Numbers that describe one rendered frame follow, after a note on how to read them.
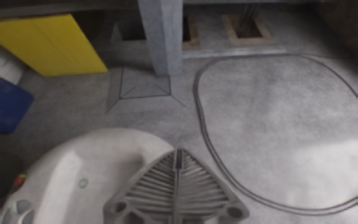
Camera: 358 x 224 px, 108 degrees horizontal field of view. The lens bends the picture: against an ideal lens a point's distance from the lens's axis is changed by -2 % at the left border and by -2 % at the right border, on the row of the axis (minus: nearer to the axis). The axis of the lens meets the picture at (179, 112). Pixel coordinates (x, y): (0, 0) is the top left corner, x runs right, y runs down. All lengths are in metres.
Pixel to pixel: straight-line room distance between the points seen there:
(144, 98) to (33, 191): 0.64
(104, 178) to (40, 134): 0.72
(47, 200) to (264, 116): 1.05
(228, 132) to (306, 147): 0.45
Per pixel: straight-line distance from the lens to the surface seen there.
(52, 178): 0.56
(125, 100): 0.96
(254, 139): 0.92
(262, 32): 1.59
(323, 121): 1.24
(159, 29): 0.79
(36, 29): 1.12
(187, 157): 0.16
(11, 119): 1.31
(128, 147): 0.47
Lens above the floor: 0.79
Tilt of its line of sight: 65 degrees down
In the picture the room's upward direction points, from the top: 1 degrees counter-clockwise
